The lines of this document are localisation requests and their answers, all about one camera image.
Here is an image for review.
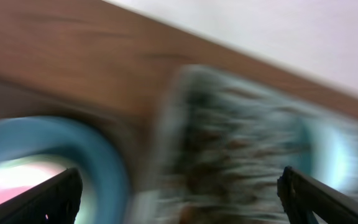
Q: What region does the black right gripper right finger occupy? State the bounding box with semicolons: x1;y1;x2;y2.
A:
277;166;358;224

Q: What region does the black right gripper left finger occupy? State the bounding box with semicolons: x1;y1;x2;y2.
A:
0;168;83;224

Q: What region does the light blue bowl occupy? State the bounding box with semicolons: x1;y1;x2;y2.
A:
291;118;358;193

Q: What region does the light green bowl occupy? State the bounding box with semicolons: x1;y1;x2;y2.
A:
0;155;98;224

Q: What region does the pink cup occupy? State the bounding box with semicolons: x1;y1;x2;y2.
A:
0;162;66;204

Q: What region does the dark blue plate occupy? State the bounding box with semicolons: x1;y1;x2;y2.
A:
0;116;131;224

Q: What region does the grey dishwasher rack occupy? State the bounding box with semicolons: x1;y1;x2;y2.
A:
129;64;358;224

